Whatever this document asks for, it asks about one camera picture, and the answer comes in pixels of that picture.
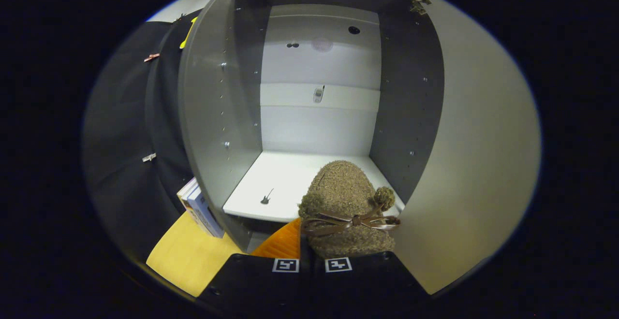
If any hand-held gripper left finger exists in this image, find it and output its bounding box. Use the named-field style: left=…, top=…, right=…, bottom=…
left=198, top=217, right=310, bottom=310

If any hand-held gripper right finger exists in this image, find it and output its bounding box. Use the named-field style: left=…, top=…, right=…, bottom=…
left=312, top=252, right=431, bottom=310

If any brown fuzzy shoe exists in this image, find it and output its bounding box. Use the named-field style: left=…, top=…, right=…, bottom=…
left=297, top=160, right=401, bottom=259

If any grey shoe cabinet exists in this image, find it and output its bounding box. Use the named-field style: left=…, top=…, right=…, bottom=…
left=178, top=0, right=445, bottom=254

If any blue book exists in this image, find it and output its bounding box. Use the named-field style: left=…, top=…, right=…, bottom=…
left=186, top=186, right=225, bottom=238

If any black backdrop cloth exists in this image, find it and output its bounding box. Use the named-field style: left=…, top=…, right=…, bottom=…
left=82, top=10, right=204, bottom=261

